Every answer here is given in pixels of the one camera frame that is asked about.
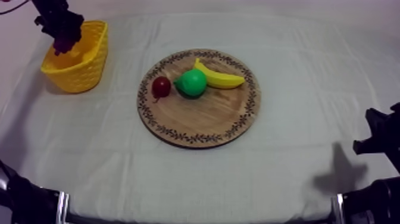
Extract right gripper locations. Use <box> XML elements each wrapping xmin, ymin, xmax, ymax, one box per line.
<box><xmin>352</xmin><ymin>102</ymin><xmax>400</xmax><ymax>173</ymax></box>

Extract yellow plastic basket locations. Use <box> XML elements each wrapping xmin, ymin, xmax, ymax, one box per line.
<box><xmin>40</xmin><ymin>20</ymin><xmax>109</xmax><ymax>94</ymax></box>

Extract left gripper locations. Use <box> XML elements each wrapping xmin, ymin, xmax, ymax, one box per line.
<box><xmin>34</xmin><ymin>9</ymin><xmax>85</xmax><ymax>45</ymax></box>

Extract green toy pear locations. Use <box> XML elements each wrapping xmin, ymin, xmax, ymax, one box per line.
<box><xmin>173</xmin><ymin>69</ymin><xmax>208</xmax><ymax>98</ymax></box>

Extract small red fruit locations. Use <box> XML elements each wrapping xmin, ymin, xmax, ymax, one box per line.
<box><xmin>151</xmin><ymin>76</ymin><xmax>172</xmax><ymax>103</ymax></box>

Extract round wooden board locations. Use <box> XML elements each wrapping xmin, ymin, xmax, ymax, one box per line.
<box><xmin>136</xmin><ymin>48</ymin><xmax>262</xmax><ymax>150</ymax></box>

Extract black cable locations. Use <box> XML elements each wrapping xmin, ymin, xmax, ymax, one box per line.
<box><xmin>0</xmin><ymin>0</ymin><xmax>31</xmax><ymax>15</ymax></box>

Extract purple toy grapes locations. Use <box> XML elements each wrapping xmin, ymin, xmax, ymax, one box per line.
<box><xmin>52</xmin><ymin>33</ymin><xmax>82</xmax><ymax>57</ymax></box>

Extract yellow toy banana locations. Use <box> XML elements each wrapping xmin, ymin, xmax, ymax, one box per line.
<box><xmin>192</xmin><ymin>58</ymin><xmax>246</xmax><ymax>90</ymax></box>

